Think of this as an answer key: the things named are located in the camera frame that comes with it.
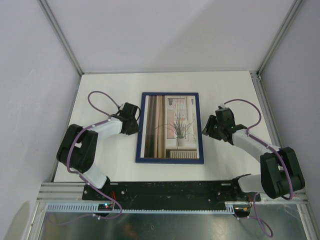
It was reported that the wooden picture frame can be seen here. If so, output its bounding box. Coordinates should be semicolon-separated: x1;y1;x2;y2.
135;91;205;165

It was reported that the aluminium rail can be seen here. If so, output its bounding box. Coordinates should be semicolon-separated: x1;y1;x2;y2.
36;182;309;204
249;71;283;147

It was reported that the right aluminium corner post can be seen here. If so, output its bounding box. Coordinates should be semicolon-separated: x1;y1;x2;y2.
256;0;305;76

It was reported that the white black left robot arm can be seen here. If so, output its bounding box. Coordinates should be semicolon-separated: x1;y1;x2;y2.
56;102;141;200

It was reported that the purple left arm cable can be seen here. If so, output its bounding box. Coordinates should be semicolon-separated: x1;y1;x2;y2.
47;90;123;226

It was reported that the aluminium corner post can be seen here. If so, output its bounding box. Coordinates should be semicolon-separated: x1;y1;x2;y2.
37;0;84;77
256;0;305;76

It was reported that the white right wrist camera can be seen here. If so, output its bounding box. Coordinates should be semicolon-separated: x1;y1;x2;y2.
218;103;226;109

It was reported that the aluminium front rail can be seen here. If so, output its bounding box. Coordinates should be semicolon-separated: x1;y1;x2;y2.
36;182;309;204

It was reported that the right side aluminium rail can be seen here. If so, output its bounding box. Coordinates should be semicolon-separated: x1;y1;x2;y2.
249;71;283;147

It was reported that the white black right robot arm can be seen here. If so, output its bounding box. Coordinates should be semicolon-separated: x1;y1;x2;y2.
202;107;305;201

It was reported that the left aluminium corner post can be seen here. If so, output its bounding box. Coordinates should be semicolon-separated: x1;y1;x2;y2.
37;0;84;77

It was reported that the grey slotted cable duct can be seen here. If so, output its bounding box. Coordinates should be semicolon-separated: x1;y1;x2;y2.
46;202;235;215

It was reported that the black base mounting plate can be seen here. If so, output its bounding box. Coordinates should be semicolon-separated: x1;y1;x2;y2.
82;180;261;211

